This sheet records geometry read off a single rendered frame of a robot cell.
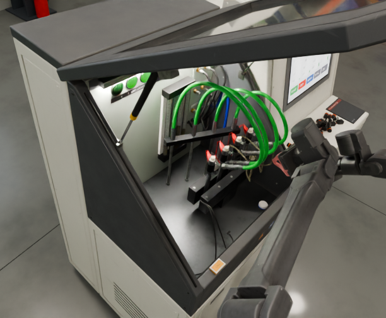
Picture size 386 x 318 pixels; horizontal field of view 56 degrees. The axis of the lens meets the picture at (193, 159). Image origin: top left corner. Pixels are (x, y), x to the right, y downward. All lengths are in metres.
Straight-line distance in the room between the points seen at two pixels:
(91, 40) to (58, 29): 0.11
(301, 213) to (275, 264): 0.14
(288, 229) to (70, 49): 0.79
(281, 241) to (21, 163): 2.50
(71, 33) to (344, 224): 2.28
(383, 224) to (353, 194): 0.31
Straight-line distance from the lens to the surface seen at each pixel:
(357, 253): 2.77
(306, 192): 0.77
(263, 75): 1.48
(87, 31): 1.24
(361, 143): 1.08
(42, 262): 2.42
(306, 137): 0.86
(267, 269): 0.64
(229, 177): 1.48
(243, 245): 1.33
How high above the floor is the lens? 2.05
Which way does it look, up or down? 44 degrees down
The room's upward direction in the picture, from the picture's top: 9 degrees clockwise
